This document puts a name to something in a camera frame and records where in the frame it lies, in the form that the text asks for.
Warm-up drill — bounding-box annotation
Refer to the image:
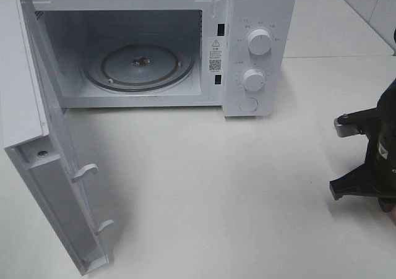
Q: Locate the lower white timer knob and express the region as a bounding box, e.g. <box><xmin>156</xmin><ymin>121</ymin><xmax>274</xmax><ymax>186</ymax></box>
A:
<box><xmin>243</xmin><ymin>69</ymin><xmax>266</xmax><ymax>92</ymax></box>

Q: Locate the white microwave oven body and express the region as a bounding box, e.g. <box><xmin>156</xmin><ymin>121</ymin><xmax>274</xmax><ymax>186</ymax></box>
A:
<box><xmin>32</xmin><ymin>0</ymin><xmax>295</xmax><ymax>117</ymax></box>

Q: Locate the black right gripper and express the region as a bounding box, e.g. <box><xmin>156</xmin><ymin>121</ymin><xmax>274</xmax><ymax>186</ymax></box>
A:
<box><xmin>329</xmin><ymin>130</ymin><xmax>395</xmax><ymax>213</ymax></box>

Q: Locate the round white door-release button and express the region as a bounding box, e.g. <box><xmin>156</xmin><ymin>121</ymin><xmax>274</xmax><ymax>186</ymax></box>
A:
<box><xmin>239</xmin><ymin>97</ymin><xmax>258</xmax><ymax>113</ymax></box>

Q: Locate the pink round plate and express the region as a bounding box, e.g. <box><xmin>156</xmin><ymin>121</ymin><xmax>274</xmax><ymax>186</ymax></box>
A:
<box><xmin>389</xmin><ymin>208</ymin><xmax>396</xmax><ymax>225</ymax></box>

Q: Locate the upper white power knob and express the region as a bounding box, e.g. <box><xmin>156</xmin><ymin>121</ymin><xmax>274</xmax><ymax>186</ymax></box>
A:
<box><xmin>247</xmin><ymin>28</ymin><xmax>272</xmax><ymax>56</ymax></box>

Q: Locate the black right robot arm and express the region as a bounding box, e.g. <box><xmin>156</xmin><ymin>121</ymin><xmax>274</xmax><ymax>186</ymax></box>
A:
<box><xmin>329</xmin><ymin>82</ymin><xmax>395</xmax><ymax>213</ymax></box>

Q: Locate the white microwave door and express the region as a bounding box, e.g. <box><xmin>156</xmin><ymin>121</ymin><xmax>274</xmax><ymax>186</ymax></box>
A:
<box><xmin>1</xmin><ymin>0</ymin><xmax>111</xmax><ymax>275</ymax></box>

